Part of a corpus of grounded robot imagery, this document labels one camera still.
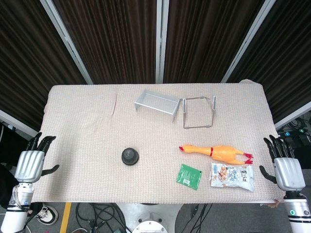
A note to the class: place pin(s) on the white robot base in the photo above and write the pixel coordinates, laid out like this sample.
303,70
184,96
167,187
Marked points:
148,218

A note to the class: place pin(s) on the dark brown curtain panel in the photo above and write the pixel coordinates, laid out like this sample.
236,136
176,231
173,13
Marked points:
111,41
22,60
206,41
286,60

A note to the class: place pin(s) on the silver mesh shelf riser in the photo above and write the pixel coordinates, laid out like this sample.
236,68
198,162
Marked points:
158,103

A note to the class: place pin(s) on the beige waffle tablecloth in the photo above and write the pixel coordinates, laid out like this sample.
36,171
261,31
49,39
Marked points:
85,145

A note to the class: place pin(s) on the grey aluminium partition post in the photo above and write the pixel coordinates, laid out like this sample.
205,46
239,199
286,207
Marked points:
161,41
247,43
68,43

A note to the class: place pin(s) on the black dome-shaped object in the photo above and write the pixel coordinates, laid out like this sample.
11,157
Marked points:
129,154

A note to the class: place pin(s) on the black white sneaker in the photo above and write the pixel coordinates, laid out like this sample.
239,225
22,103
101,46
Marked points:
47,214

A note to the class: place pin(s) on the grey aluminium partition rail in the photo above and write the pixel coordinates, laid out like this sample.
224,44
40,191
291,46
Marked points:
294,115
17,122

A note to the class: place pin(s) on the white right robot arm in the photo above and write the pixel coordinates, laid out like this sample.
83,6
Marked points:
300,213

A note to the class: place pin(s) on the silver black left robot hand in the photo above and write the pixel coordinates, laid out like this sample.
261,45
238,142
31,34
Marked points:
29,162

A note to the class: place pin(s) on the white blue snack bag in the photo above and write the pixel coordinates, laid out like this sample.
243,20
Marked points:
230,177

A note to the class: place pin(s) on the green foil packet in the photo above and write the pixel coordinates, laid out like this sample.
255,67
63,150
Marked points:
188,176

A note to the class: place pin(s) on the yellow rubber chicken toy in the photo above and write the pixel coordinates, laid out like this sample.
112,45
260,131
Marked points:
221,151

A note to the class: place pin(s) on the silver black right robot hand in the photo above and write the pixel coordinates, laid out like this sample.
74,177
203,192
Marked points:
288,170

